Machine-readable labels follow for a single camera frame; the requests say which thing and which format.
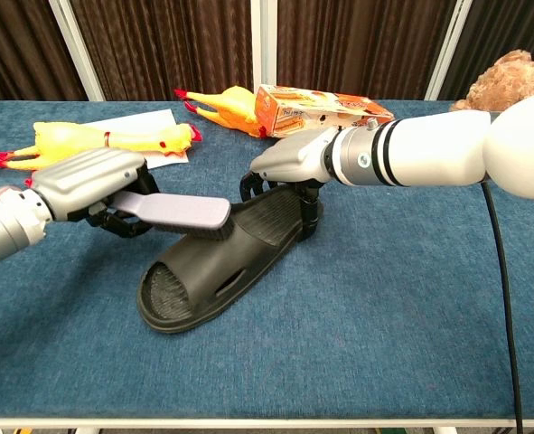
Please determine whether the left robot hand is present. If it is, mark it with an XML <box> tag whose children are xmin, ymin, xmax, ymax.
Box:
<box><xmin>29</xmin><ymin>146</ymin><xmax>162</xmax><ymax>240</ymax></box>

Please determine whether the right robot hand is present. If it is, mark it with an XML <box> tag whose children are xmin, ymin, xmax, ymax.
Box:
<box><xmin>240</xmin><ymin>126</ymin><xmax>340</xmax><ymax>241</ymax></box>

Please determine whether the grey brush with black bristles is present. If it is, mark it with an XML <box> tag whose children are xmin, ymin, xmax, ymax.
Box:
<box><xmin>108</xmin><ymin>191</ymin><xmax>232</xmax><ymax>241</ymax></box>

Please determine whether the black rubber slipper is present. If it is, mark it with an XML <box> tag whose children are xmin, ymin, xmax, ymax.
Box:
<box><xmin>136</xmin><ymin>184</ymin><xmax>325</xmax><ymax>335</ymax></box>

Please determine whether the yellow rubber chicken toy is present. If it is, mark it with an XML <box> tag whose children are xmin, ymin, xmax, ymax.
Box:
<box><xmin>0</xmin><ymin>120</ymin><xmax>203</xmax><ymax>172</ymax></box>

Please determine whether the orange cardboard box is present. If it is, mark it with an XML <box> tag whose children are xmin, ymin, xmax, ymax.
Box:
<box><xmin>255</xmin><ymin>84</ymin><xmax>395</xmax><ymax>138</ymax></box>

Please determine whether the white paper sheet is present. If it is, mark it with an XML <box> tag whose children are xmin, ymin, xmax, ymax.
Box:
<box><xmin>85</xmin><ymin>108</ymin><xmax>190</xmax><ymax>171</ymax></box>

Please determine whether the orange rubber chicken toy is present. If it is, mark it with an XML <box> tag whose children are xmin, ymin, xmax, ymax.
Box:
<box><xmin>173</xmin><ymin>85</ymin><xmax>267</xmax><ymax>137</ymax></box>

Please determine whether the brown pleated curtain panel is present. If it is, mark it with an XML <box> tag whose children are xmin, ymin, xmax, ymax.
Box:
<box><xmin>440</xmin><ymin>0</ymin><xmax>534</xmax><ymax>90</ymax></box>
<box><xmin>70</xmin><ymin>0</ymin><xmax>255</xmax><ymax>101</ymax></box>
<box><xmin>0</xmin><ymin>0</ymin><xmax>87</xmax><ymax>109</ymax></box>
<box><xmin>276</xmin><ymin>0</ymin><xmax>457</xmax><ymax>99</ymax></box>

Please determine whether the blue table cloth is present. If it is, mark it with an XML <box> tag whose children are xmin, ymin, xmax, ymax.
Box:
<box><xmin>0</xmin><ymin>99</ymin><xmax>534</xmax><ymax>420</ymax></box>

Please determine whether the brown plush toy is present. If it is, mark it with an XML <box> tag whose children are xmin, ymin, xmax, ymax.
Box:
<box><xmin>449</xmin><ymin>49</ymin><xmax>534</xmax><ymax>112</ymax></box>

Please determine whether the white partition post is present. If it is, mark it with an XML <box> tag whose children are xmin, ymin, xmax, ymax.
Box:
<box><xmin>249</xmin><ymin>0</ymin><xmax>280</xmax><ymax>87</ymax></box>
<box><xmin>426</xmin><ymin>0</ymin><xmax>474</xmax><ymax>101</ymax></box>
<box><xmin>48</xmin><ymin>0</ymin><xmax>106</xmax><ymax>102</ymax></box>

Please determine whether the white table frame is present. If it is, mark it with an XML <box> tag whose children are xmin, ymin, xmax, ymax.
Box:
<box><xmin>0</xmin><ymin>416</ymin><xmax>534</xmax><ymax>434</ymax></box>

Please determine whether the black cable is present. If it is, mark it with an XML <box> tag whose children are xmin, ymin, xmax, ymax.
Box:
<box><xmin>481</xmin><ymin>180</ymin><xmax>525</xmax><ymax>434</ymax></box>

